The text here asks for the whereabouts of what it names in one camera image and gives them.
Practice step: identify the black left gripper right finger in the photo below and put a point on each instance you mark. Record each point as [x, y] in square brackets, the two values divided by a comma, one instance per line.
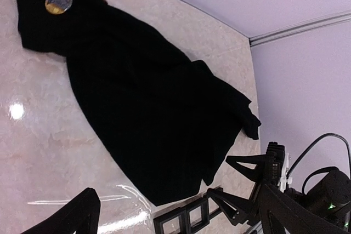
[281, 214]

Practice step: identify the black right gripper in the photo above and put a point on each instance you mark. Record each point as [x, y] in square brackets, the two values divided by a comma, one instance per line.
[261, 169]

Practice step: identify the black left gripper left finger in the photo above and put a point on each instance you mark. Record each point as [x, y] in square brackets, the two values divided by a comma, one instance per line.
[80, 215]

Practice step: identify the black garment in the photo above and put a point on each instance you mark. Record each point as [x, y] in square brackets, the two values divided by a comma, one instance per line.
[168, 122]

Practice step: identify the yellow blue round brooch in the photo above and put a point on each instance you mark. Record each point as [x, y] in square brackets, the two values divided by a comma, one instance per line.
[57, 7]

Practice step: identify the middle black square frame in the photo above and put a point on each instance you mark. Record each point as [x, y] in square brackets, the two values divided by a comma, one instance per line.
[197, 215]

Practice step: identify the black square frame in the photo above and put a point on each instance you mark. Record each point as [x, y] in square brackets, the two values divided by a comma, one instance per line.
[197, 215]
[175, 221]

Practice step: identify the left black square frame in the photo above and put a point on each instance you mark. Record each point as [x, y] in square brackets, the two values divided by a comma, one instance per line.
[175, 221]

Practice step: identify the right aluminium corner post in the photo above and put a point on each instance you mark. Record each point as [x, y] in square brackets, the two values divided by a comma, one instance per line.
[309, 25]

